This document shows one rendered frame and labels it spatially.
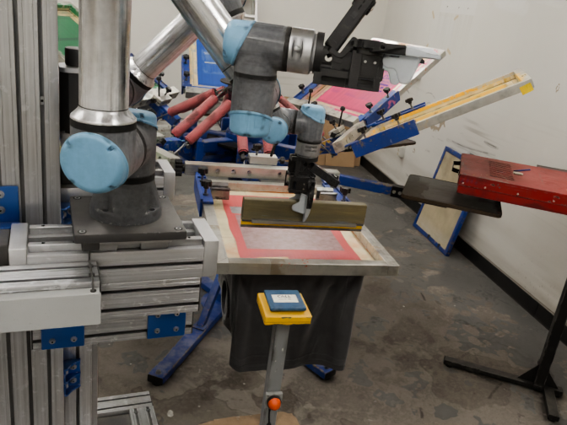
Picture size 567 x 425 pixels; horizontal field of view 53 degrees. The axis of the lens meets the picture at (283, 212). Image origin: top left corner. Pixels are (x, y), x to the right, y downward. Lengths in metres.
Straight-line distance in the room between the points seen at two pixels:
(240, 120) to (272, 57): 0.12
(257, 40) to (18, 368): 1.04
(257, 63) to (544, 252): 3.24
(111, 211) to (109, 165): 0.20
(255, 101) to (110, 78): 0.25
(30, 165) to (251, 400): 1.72
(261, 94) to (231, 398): 1.96
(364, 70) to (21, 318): 0.76
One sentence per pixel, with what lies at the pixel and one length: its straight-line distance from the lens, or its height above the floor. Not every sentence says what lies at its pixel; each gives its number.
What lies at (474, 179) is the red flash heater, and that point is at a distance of 2.66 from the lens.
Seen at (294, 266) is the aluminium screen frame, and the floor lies 0.98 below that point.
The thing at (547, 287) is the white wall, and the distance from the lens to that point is 4.01.
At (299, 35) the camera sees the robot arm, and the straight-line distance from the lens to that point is 0.98.
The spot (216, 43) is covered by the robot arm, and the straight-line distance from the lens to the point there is 1.12.
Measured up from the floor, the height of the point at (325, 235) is 0.96.
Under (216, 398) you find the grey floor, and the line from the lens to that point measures 2.75.
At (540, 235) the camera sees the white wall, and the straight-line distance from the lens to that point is 4.06.
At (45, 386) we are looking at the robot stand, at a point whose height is 0.73.
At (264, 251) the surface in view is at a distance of 1.87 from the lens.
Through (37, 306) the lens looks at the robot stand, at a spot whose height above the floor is 1.15.
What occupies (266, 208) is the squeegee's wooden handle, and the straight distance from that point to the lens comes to 1.78.
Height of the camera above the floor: 1.74
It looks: 20 degrees down
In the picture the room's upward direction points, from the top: 7 degrees clockwise
